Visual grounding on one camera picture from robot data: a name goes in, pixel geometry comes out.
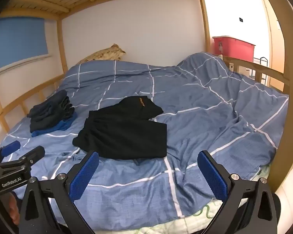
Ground person's left hand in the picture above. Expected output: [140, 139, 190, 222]
[9, 195, 21, 226]

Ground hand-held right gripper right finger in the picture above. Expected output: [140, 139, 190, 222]
[197, 150, 277, 234]

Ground pale wooden door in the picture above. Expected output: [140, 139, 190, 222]
[262, 0, 287, 74]

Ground white green patterned bed sheet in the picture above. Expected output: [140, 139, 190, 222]
[93, 163, 271, 234]

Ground blue folded garment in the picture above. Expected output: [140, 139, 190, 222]
[31, 113, 78, 137]

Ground stack of folded dark clothes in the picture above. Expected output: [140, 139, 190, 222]
[27, 89, 76, 132]

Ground tan patterned pillow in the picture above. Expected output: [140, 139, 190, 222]
[74, 43, 126, 65]

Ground blue checked blanket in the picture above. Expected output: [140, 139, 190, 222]
[0, 52, 289, 225]

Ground red storage bin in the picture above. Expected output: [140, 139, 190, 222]
[212, 35, 256, 62]

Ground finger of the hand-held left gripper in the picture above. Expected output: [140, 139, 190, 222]
[13, 146, 46, 170]
[0, 141, 21, 162]

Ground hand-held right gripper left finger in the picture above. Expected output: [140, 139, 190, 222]
[19, 151, 100, 234]

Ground blue window blind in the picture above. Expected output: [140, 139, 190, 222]
[0, 17, 49, 71]

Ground black pants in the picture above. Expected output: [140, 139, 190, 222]
[72, 96, 167, 159]

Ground black metal rack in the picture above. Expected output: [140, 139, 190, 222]
[250, 57, 269, 86]

